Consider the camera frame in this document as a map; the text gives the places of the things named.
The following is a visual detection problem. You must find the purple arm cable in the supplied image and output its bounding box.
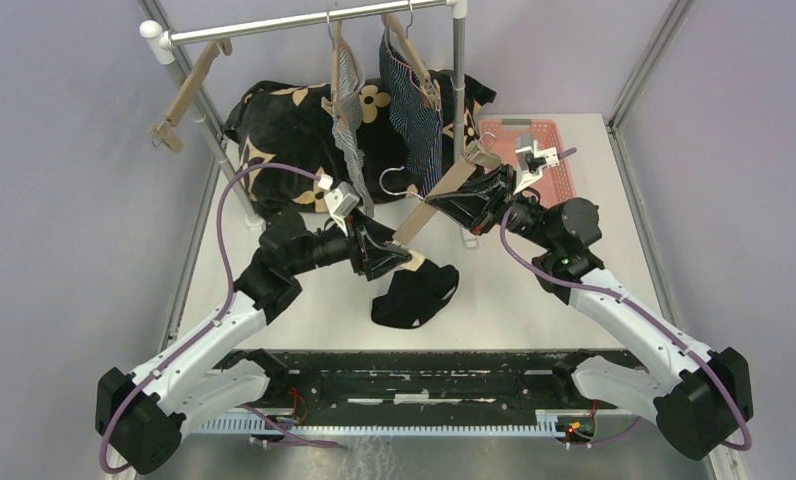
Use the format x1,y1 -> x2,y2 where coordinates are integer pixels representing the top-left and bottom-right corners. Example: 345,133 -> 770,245
498,146 -> 754,453
98,162 -> 346,475

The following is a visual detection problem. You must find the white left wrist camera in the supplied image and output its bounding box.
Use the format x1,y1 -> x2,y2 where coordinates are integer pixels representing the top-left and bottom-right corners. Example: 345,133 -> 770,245
317,174 -> 361,222

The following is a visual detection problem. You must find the navy striped underwear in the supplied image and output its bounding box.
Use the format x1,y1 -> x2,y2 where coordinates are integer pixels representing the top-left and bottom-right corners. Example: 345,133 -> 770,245
379,30 -> 445,196

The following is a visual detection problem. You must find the beige hanger with navy underwear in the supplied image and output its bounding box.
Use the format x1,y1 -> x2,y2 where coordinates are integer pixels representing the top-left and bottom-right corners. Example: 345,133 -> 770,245
381,13 -> 442,110

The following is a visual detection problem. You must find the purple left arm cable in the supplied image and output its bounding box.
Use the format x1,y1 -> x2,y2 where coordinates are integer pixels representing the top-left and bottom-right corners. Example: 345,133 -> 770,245
98,162 -> 346,475

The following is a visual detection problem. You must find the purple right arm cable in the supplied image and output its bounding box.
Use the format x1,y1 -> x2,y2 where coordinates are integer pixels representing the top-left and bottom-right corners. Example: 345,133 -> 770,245
498,146 -> 754,453

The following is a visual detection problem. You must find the beige clip hanger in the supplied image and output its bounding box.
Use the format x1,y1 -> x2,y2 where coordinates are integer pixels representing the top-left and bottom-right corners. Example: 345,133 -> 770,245
385,139 -> 503,271

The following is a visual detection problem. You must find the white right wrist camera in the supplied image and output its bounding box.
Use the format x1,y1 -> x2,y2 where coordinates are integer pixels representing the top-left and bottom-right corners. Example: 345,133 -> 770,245
514,134 -> 561,193

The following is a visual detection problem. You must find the pink plastic basket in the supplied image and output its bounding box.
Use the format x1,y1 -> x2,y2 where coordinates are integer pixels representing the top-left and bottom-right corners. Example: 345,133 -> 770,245
477,117 -> 576,207

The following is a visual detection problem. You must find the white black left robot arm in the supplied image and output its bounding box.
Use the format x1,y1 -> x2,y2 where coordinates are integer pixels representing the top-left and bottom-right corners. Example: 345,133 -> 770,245
95,210 -> 424,474

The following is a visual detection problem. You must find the black underwear cream waistband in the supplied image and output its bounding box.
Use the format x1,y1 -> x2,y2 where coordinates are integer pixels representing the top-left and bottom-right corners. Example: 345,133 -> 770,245
370,260 -> 460,330

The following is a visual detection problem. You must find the empty beige hanger far left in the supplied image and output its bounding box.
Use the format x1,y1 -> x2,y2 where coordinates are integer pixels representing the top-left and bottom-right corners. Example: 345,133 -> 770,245
148,38 -> 232,153

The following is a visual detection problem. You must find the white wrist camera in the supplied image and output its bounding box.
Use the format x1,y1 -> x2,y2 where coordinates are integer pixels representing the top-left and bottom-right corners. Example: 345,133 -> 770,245
514,134 -> 561,193
317,174 -> 361,222

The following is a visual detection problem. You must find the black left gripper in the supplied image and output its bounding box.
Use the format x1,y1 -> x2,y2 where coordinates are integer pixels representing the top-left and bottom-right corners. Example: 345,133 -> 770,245
288,206 -> 411,280

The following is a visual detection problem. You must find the black floral blanket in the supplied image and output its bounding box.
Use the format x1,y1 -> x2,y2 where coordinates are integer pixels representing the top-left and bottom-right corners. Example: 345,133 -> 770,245
222,68 -> 498,215

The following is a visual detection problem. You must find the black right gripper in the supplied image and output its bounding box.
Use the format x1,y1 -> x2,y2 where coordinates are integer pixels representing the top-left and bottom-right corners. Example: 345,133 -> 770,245
428,162 -> 559,251

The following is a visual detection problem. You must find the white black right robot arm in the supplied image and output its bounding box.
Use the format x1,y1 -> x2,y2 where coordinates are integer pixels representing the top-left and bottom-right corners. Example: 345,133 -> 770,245
425,166 -> 754,460

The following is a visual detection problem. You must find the silver white clothes rack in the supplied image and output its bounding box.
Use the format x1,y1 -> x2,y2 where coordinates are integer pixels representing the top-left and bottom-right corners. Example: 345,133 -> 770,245
138,0 -> 480,249

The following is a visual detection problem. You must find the beige hanger with striped underwear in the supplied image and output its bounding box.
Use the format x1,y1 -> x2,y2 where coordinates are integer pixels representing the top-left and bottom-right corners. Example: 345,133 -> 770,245
326,9 -> 361,120

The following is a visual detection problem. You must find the grey white striped underwear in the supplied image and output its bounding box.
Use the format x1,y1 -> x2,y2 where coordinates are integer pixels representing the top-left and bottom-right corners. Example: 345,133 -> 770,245
332,60 -> 374,215

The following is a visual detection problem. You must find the light blue cable duct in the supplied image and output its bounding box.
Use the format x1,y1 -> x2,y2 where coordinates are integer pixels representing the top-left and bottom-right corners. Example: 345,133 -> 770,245
193,410 -> 565,439

